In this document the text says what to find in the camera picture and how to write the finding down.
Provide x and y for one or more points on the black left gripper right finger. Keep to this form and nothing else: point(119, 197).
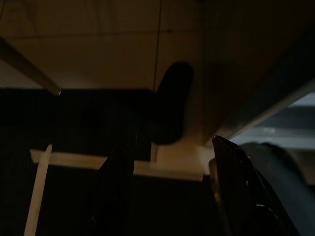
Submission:
point(231, 186)

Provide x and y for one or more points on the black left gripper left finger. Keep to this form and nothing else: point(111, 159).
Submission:
point(115, 191)

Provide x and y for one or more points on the grey fridge cabinet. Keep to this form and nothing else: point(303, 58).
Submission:
point(270, 98)

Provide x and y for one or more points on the dark robot leg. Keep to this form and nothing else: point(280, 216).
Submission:
point(283, 184)

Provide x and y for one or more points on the white tape strip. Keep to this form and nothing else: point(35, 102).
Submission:
point(37, 191)
point(73, 159)

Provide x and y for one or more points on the black slipper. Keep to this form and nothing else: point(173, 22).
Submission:
point(174, 103)

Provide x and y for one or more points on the wooden dining table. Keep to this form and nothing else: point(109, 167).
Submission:
point(29, 66)

